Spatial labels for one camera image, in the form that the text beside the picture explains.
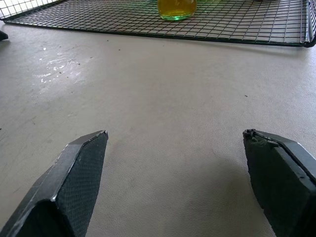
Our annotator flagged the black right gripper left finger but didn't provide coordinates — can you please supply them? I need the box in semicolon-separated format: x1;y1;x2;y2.
0;130;109;237

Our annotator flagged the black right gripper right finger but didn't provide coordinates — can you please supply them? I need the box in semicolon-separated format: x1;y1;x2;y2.
242;128;316;237

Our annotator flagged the black wire mesh tray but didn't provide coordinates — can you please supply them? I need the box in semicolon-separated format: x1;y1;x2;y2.
0;0;316;48

